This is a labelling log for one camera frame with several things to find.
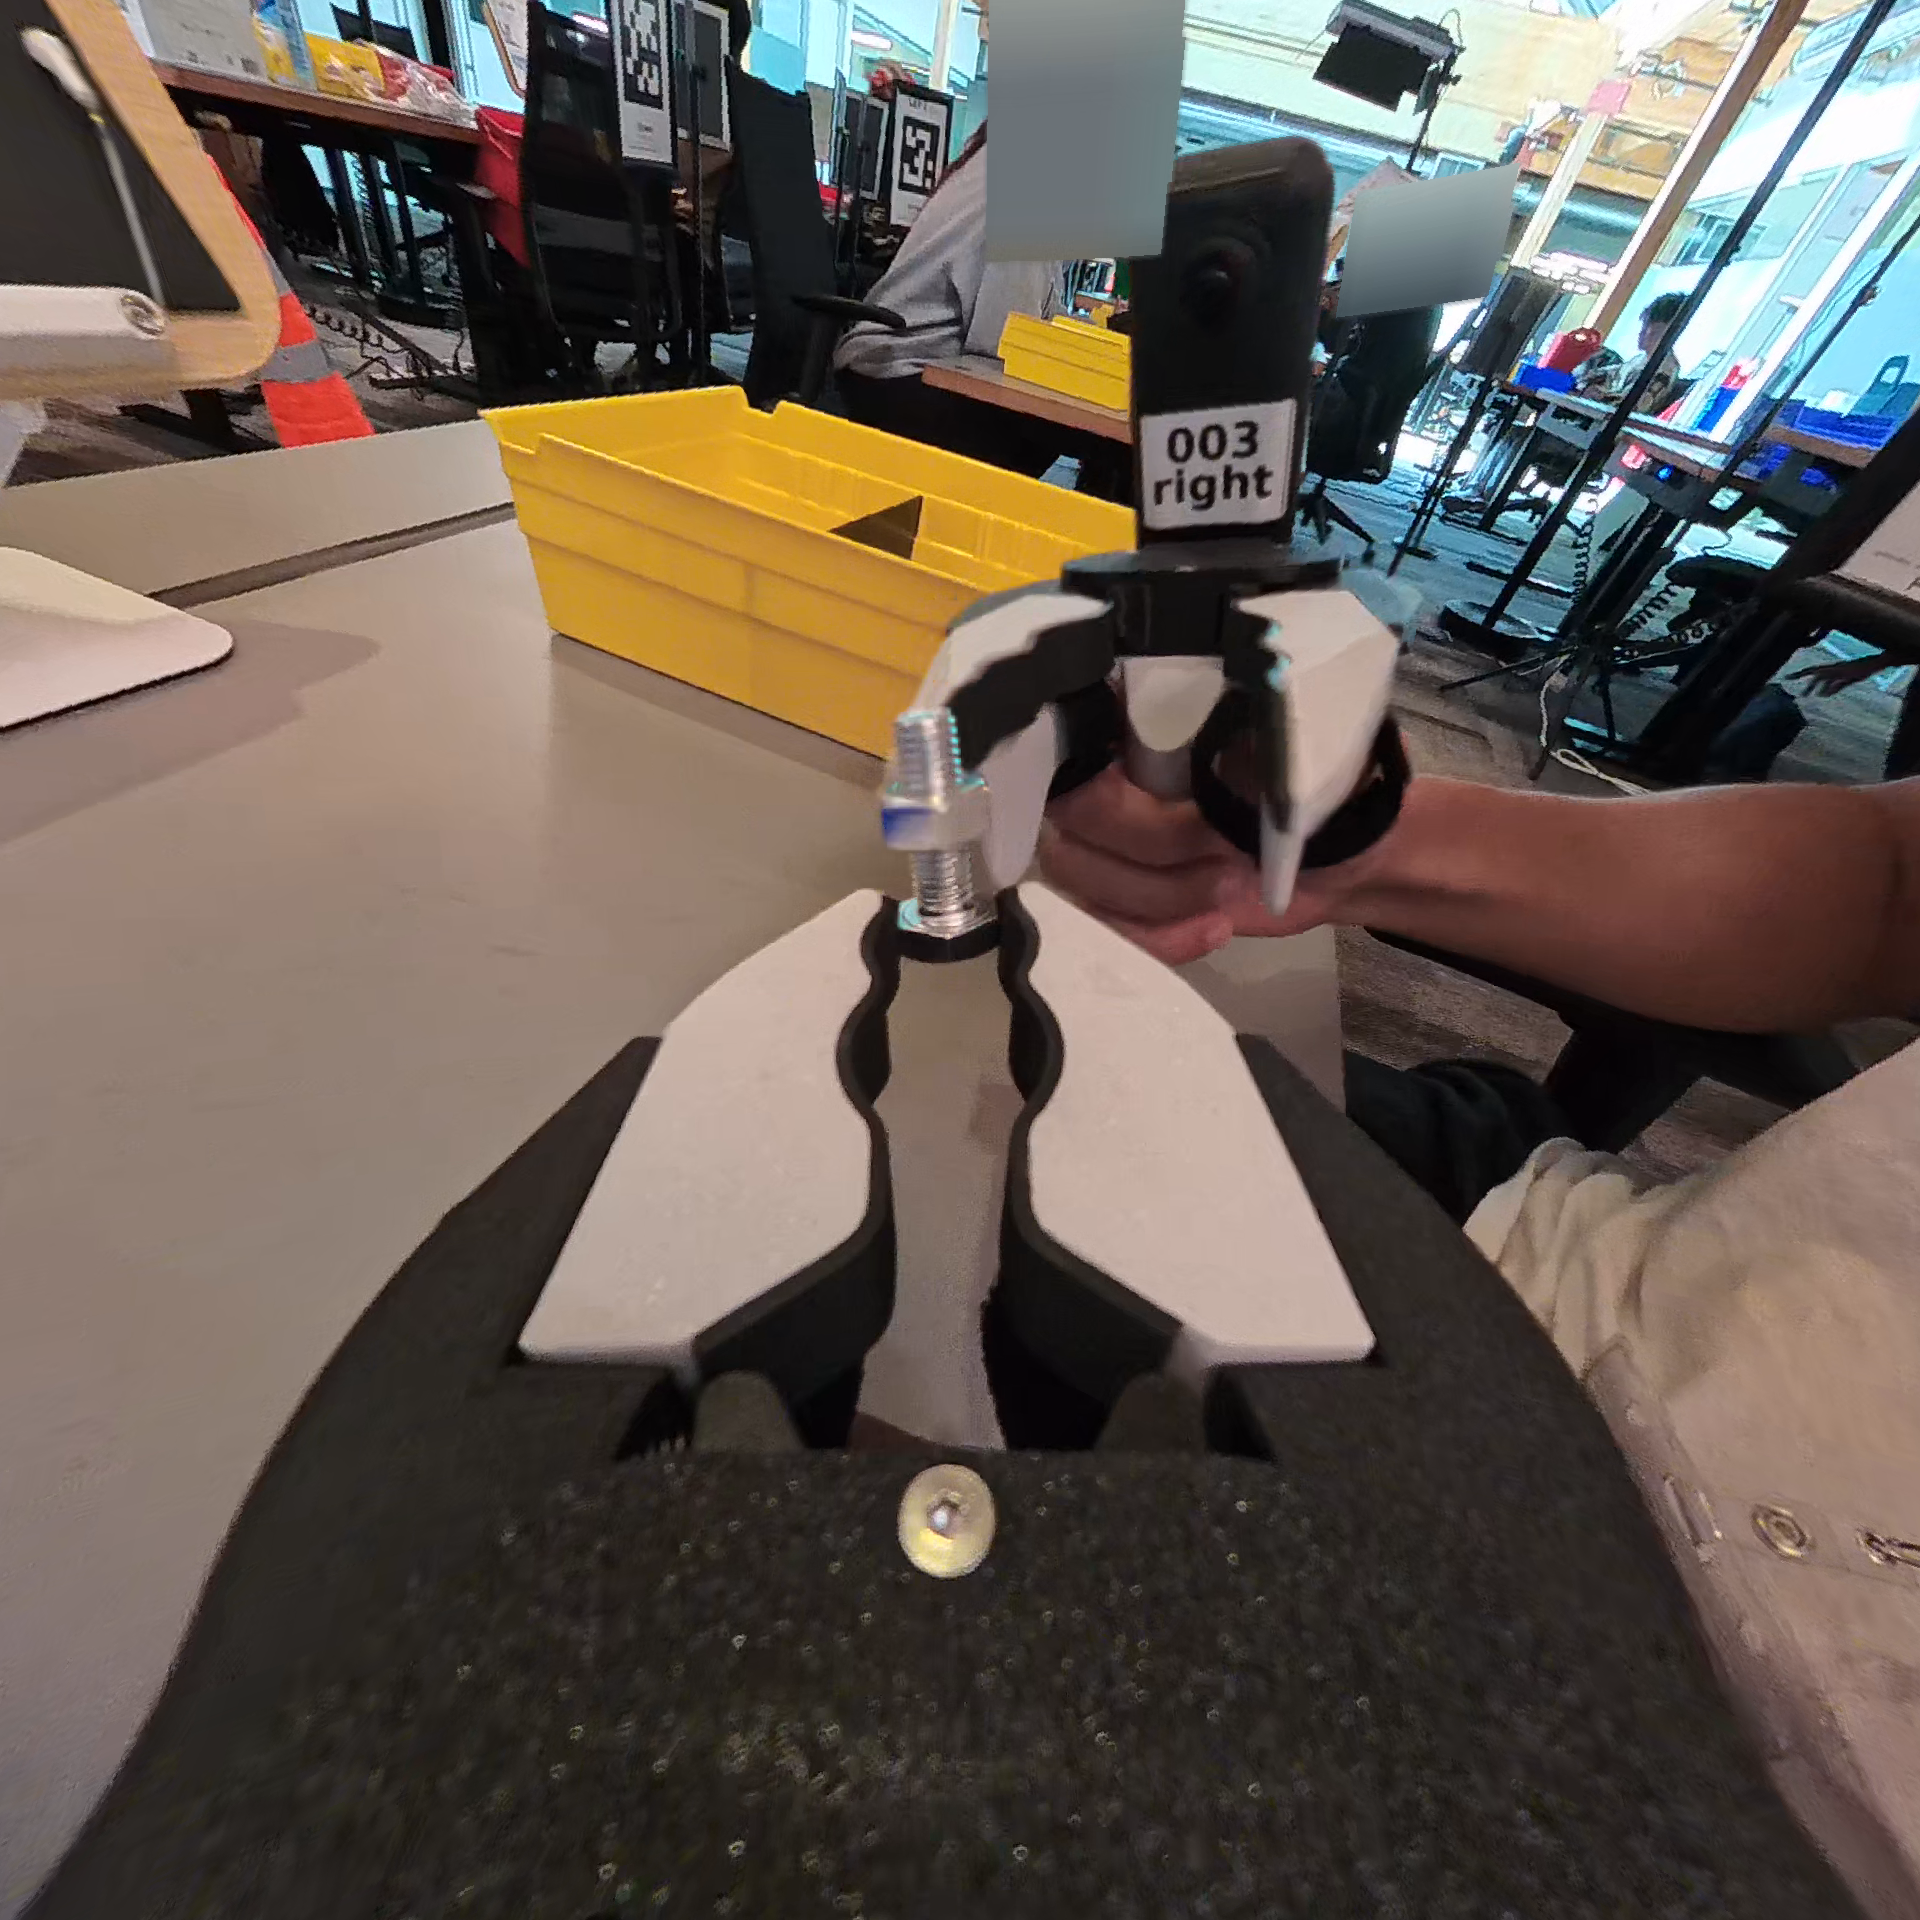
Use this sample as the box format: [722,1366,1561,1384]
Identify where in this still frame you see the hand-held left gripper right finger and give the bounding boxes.
[982,882,1378,1451]

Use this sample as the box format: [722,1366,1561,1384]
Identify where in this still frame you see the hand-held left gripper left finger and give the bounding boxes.
[514,891,903,1451]

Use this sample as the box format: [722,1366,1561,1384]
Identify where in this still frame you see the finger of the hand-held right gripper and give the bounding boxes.
[1224,590,1404,920]
[898,590,1120,895]

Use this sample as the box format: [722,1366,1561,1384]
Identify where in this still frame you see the silver hex nut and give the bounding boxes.
[880,769,994,855]

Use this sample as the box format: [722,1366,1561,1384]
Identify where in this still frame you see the silver hex bolt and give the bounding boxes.
[880,710,994,940]

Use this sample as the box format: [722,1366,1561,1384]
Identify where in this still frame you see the yellow plastic bin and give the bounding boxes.
[998,308,1131,414]
[483,384,1142,758]

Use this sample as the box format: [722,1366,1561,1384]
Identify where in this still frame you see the person's right forearm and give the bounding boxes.
[1411,769,1920,1040]

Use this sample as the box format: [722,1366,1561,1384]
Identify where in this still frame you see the grey desk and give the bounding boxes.
[0,421,521,601]
[0,517,1343,1881]

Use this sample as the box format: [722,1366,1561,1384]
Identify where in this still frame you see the person's right hand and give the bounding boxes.
[1035,722,1442,966]

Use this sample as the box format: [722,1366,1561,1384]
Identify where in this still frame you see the wood-edged table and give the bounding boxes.
[922,359,1131,445]

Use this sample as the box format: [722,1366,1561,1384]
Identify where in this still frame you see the person's black pants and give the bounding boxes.
[1343,1053,1576,1225]

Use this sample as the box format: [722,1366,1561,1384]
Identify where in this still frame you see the black studio light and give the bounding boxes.
[1311,0,1462,117]

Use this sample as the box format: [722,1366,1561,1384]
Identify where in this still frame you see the small marker sign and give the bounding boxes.
[886,83,954,227]

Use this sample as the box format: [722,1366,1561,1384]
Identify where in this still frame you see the black office chair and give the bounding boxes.
[727,68,911,409]

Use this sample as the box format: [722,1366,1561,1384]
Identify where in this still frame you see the black chair armrest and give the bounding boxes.
[1356,926,1864,1158]

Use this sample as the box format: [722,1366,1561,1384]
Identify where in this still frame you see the person's white shirt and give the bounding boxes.
[1462,1033,1920,1920]

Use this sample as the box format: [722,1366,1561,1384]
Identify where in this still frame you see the marker poster on stand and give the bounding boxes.
[606,0,676,171]

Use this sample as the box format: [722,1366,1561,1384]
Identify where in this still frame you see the red cloth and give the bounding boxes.
[479,107,536,255]

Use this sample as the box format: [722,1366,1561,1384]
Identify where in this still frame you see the orange traffic cone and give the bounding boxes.
[211,159,380,450]

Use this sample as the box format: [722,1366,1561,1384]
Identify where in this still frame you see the white cardboard box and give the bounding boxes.
[127,0,272,83]

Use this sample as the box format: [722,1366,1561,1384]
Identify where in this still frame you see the wood-framed black screen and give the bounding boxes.
[0,0,286,399]

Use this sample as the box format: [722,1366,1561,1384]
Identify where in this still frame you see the white floor cable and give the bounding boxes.
[1527,661,1654,784]

